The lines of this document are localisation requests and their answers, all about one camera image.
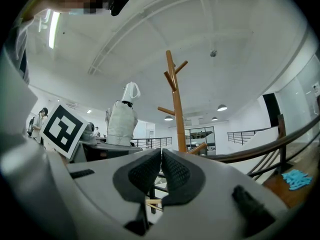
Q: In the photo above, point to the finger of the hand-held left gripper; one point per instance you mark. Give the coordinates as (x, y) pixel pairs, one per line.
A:
(120, 151)

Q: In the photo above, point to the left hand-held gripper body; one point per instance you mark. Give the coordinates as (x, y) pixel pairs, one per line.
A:
(62, 129)

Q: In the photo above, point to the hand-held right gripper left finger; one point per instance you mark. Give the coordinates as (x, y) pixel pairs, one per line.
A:
(140, 174)

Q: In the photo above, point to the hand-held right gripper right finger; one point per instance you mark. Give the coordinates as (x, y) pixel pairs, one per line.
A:
(180, 174)

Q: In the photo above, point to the wooden coat stand pole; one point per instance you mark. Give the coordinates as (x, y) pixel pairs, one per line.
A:
(178, 114)

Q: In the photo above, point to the pale wooden clothes hanger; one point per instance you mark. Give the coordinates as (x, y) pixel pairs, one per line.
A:
(153, 202)

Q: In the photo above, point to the black balcony railing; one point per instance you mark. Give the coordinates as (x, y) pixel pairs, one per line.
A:
(155, 142)

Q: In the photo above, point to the dome pendant lamp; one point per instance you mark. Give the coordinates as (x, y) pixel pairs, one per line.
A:
(222, 107)
(214, 118)
(168, 118)

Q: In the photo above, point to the black stair railing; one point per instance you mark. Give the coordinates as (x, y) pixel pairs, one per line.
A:
(240, 136)

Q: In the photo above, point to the black metal railing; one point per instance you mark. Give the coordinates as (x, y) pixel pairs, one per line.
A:
(275, 144)

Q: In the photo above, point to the brown wooden table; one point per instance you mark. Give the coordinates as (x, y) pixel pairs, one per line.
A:
(285, 191)

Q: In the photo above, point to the pile of blue clips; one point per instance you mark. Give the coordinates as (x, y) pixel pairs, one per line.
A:
(296, 180)

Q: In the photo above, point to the black head camera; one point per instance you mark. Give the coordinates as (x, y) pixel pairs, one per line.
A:
(120, 1)

